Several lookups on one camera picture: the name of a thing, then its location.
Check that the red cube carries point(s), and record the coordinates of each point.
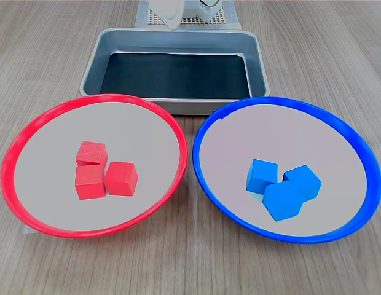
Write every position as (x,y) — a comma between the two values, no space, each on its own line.
(90,182)
(121,179)
(91,152)

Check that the blue cube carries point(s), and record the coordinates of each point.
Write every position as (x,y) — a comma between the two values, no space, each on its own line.
(282,199)
(304,181)
(260,173)

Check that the steel tray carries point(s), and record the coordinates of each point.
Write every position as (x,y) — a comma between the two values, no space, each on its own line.
(132,40)

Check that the black tray mat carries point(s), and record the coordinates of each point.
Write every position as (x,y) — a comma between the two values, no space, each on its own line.
(178,77)

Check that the blue-rimmed white plate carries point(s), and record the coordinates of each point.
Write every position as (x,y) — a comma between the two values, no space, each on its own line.
(233,153)

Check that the red-rimmed white plate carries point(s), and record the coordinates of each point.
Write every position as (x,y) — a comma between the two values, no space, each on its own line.
(49,172)

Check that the clear tape strip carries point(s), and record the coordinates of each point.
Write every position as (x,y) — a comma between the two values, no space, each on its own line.
(29,230)

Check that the pale perforated base plate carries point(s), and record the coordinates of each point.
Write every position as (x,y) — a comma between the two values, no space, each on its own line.
(221,18)

